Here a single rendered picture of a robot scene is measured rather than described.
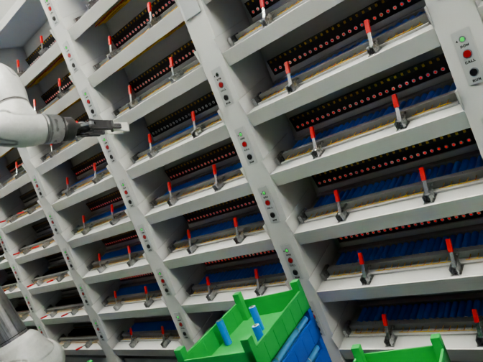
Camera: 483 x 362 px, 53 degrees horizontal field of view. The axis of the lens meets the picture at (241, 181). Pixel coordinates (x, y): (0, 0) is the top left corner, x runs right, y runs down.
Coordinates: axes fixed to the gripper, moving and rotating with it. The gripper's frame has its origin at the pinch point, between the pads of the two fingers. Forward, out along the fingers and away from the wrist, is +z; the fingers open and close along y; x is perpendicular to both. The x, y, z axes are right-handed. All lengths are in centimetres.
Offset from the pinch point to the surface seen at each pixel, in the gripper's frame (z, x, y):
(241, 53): 17.5, 9.1, 45.8
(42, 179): 19, 4, -101
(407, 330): 44, -83, 62
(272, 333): -15, -66, 62
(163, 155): 20.8, -9.3, -4.7
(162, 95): 16.9, 9.7, 6.8
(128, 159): 22.9, -4.0, -30.2
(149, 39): 13.1, 28.7, 11.1
